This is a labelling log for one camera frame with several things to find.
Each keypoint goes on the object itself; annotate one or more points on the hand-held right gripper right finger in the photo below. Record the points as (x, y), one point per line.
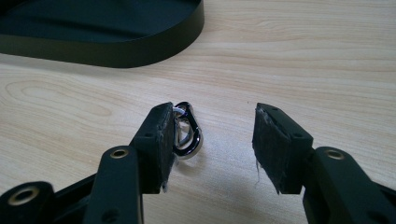
(280, 146)

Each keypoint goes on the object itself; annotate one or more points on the black oval tray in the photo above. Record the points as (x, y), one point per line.
(93, 31)

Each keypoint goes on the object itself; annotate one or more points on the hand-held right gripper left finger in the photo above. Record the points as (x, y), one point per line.
(152, 146)

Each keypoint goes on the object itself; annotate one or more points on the silver metal carabiner clip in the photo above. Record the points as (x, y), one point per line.
(195, 141)

